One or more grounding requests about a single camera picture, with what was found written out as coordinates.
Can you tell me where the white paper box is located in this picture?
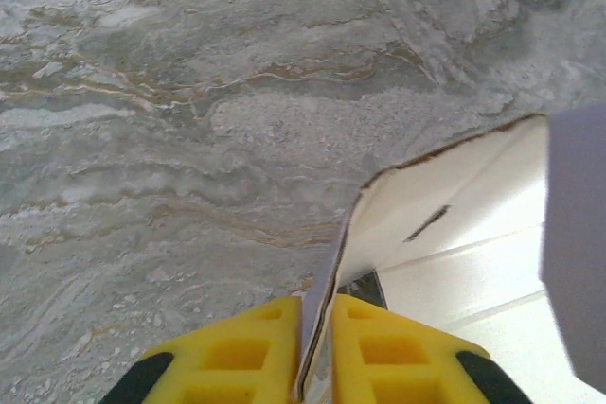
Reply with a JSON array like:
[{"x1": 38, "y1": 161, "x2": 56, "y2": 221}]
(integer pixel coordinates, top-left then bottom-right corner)
[{"x1": 295, "y1": 103, "x2": 606, "y2": 404}]

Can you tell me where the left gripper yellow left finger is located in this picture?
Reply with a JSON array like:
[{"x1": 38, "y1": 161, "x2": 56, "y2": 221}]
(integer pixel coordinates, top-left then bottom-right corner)
[{"x1": 97, "y1": 296, "x2": 304, "y2": 404}]

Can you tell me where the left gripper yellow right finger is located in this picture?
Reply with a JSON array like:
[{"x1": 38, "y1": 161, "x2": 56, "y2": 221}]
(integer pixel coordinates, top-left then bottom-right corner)
[{"x1": 330, "y1": 293, "x2": 534, "y2": 404}]

